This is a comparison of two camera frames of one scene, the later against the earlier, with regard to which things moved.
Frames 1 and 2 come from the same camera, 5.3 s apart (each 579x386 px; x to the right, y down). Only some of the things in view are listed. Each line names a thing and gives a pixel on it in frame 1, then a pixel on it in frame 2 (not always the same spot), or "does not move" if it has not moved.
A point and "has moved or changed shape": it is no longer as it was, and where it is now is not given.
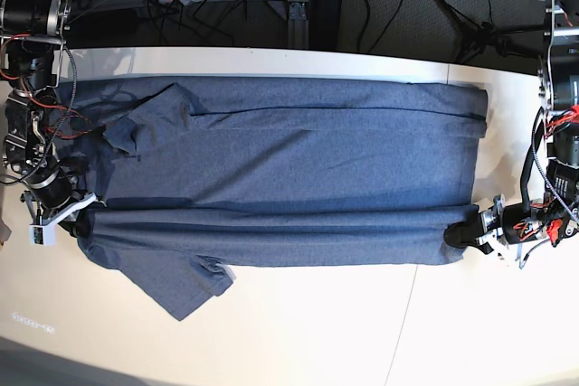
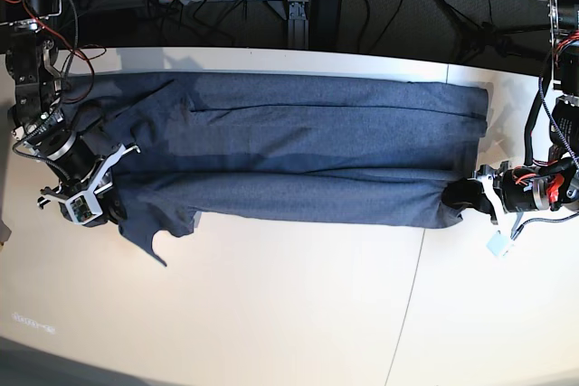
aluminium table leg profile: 298,24 does not move
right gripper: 525,221 to 525,188
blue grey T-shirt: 202,174 has moved or changed shape
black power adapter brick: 326,19 does not move
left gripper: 50,190 to 80,164
